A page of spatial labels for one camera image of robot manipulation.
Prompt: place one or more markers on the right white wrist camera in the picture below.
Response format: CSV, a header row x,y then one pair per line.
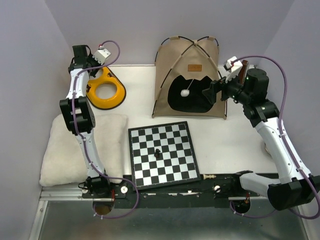
x,y
233,67

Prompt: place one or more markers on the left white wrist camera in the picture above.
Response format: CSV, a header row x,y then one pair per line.
x,y
101,55

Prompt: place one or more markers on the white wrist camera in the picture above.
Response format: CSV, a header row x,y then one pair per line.
x,y
233,67
101,55

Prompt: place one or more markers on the black tent pole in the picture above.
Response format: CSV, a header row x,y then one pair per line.
x,y
172,65
194,69

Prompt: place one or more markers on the beige fabric pet tent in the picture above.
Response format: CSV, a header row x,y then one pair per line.
x,y
190,82

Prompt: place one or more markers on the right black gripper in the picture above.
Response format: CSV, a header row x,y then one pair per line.
x,y
216,86

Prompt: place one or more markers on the black chess piece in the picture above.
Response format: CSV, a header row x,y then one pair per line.
x,y
157,153

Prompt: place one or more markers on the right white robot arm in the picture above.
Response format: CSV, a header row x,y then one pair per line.
x,y
295,185

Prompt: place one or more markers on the white pompom toy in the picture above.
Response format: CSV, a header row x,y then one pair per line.
x,y
185,93

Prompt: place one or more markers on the steel pet bowl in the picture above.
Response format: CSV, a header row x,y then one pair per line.
x,y
265,148

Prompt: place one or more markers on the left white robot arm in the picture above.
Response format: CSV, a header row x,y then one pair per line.
x,y
80,121

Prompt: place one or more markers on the black white chessboard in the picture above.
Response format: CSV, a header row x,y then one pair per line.
x,y
177,163

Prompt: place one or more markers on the white chess piece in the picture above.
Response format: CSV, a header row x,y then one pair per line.
x,y
208,176

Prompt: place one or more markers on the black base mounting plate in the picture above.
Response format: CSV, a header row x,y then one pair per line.
x,y
215,193

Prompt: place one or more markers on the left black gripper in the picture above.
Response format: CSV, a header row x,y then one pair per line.
x,y
91,58

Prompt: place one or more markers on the brown wooden metronome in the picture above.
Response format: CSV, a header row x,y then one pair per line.
x,y
243,72

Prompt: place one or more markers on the yellow double bowl holder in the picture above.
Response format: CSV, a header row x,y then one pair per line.
x,y
106,91

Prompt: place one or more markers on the white fluffy cushion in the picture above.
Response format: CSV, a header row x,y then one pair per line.
x,y
63,161

